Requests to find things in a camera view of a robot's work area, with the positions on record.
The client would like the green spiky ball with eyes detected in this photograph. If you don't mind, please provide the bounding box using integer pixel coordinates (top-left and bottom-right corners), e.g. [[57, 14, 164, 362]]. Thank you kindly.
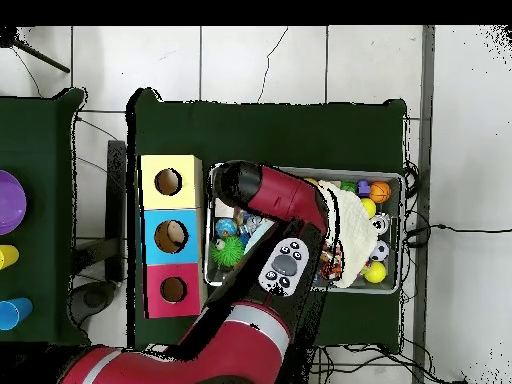
[[211, 235, 247, 269]]

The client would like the wooden box with three holes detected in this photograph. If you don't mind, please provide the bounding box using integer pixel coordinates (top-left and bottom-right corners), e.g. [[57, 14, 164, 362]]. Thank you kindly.
[[139, 154, 206, 320]]

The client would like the clear mesh bin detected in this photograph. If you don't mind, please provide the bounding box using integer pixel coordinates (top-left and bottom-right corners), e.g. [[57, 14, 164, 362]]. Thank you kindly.
[[204, 163, 405, 296]]

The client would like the plain wooden block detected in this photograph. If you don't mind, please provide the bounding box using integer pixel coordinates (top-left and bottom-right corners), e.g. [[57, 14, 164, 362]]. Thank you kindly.
[[213, 199, 237, 219]]

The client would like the blue globe ball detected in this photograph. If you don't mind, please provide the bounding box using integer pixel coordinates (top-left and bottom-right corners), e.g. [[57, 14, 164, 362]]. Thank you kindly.
[[215, 217, 239, 239]]

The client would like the cream muslin cloth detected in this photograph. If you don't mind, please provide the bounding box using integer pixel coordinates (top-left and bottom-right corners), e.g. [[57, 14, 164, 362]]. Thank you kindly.
[[319, 180, 379, 289]]

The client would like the dark green tablecloth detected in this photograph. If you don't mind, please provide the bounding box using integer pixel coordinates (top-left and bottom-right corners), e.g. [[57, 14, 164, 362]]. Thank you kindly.
[[126, 87, 409, 353]]

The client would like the dark green side table cloth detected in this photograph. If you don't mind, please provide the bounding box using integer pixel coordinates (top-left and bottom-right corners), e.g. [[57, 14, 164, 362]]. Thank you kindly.
[[0, 87, 89, 347]]

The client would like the purple plate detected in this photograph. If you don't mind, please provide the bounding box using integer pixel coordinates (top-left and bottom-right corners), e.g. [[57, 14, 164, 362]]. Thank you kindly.
[[0, 169, 29, 237]]

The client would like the yellow cup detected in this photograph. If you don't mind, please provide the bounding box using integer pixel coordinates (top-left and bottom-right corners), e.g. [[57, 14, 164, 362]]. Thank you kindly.
[[0, 244, 21, 271]]

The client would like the blue cup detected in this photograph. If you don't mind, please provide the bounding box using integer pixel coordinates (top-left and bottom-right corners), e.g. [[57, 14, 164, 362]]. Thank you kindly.
[[0, 297, 34, 332]]

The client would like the black tripod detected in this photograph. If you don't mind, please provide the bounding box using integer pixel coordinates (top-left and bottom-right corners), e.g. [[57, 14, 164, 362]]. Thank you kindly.
[[0, 27, 72, 75]]

